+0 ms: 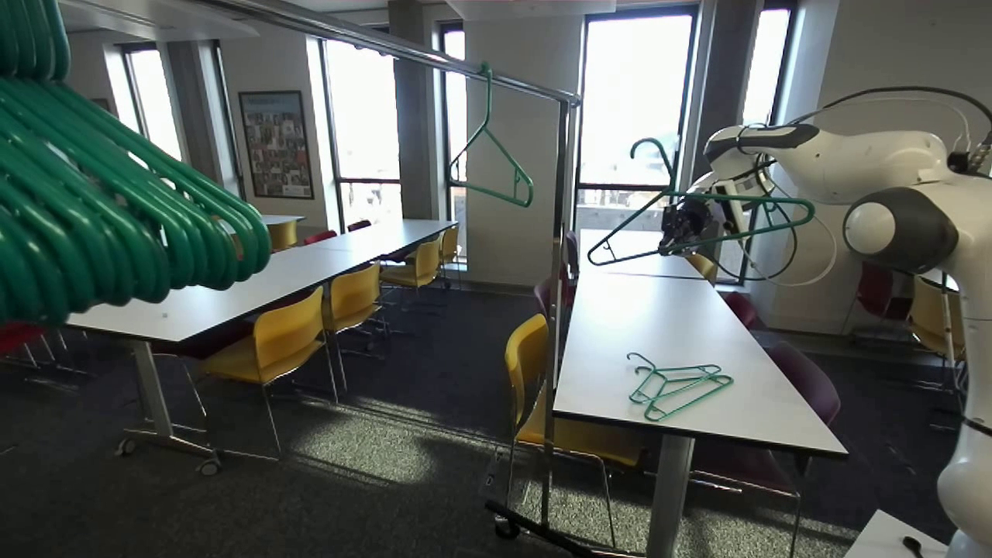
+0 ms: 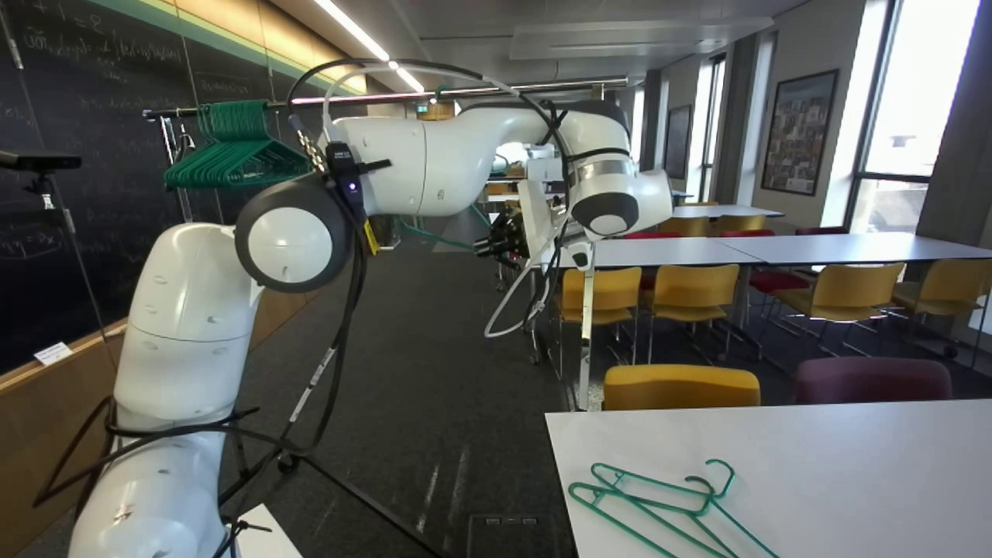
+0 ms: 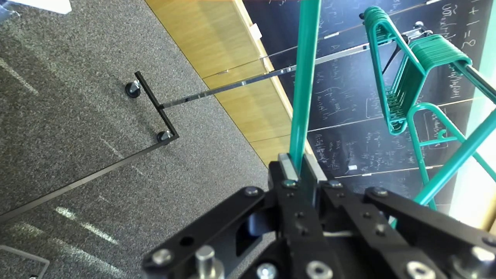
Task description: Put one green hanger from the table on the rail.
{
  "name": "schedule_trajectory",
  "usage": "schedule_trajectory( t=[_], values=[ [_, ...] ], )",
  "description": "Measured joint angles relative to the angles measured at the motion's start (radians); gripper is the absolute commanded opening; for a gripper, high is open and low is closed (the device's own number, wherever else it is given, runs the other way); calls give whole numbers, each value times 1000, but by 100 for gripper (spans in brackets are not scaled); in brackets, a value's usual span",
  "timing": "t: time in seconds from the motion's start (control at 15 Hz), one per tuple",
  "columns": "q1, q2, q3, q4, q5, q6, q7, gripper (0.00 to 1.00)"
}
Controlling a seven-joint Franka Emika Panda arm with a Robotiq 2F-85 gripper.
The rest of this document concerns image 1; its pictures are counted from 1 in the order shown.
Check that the dark maroon chair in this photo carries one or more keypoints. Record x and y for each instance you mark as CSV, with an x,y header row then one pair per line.
x,y
547,296

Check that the white rectangular work table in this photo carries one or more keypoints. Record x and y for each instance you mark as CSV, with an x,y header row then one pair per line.
x,y
638,321

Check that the small black object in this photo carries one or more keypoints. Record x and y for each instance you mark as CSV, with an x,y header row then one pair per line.
x,y
912,544

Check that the metal clothes rail stand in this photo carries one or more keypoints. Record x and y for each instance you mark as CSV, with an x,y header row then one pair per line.
x,y
414,51

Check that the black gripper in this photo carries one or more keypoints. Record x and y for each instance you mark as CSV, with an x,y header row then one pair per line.
x,y
699,225

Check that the large framed wall picture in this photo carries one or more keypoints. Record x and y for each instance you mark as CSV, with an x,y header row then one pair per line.
x,y
276,143

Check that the long white table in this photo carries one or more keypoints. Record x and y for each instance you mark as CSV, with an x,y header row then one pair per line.
x,y
259,281

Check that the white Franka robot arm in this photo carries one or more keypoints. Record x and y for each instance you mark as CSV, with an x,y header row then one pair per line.
x,y
870,160

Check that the green plastic clothes hanger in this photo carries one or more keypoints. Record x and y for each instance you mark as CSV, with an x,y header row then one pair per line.
x,y
652,416
521,193
652,140
727,379

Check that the yellow chair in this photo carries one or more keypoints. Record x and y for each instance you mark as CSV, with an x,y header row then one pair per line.
x,y
449,247
705,268
526,359
280,335
933,315
422,258
350,296

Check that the small round table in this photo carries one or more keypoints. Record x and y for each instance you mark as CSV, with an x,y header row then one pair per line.
x,y
283,229

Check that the white sheet at robot base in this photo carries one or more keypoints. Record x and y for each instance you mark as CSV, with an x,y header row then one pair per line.
x,y
878,536

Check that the red chair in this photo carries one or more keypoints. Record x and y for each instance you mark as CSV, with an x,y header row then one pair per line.
x,y
19,339
316,235

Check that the purple chair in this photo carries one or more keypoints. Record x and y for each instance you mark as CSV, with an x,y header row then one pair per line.
x,y
809,383

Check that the bundle of green hangers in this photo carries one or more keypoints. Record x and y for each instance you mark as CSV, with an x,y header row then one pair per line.
x,y
104,187

